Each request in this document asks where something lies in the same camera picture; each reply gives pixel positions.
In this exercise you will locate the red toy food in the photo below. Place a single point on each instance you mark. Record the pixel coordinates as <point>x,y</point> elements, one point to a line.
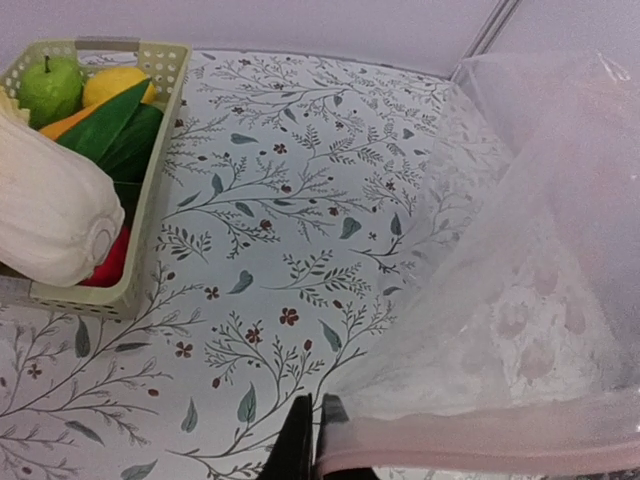
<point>110,271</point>

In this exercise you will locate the floral patterned table mat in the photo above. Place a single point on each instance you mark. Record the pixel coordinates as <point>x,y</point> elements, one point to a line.
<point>272,267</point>

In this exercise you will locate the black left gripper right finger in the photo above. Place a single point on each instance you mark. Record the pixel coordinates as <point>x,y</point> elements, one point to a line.
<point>333,412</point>

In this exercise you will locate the right aluminium frame post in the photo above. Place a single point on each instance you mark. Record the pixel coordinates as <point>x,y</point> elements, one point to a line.
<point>495,23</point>

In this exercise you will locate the green toy apple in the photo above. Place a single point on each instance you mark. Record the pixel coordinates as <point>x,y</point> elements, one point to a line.
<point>51,90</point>

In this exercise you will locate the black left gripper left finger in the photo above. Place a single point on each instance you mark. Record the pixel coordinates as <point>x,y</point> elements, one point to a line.
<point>291,457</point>

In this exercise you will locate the yellow toy lemon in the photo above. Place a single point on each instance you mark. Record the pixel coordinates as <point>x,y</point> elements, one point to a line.
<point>110,82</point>

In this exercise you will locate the pale green plastic basket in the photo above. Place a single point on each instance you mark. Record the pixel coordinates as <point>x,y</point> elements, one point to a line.
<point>166,64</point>

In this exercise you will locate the green toy leaf vegetable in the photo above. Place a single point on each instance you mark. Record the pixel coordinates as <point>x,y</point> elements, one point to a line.
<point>119,135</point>

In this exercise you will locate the toy napa cabbage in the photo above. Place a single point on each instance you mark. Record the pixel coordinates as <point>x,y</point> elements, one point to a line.
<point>60,214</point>

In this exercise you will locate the clear zip top bag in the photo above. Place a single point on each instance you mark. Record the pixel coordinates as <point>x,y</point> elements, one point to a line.
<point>515,348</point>

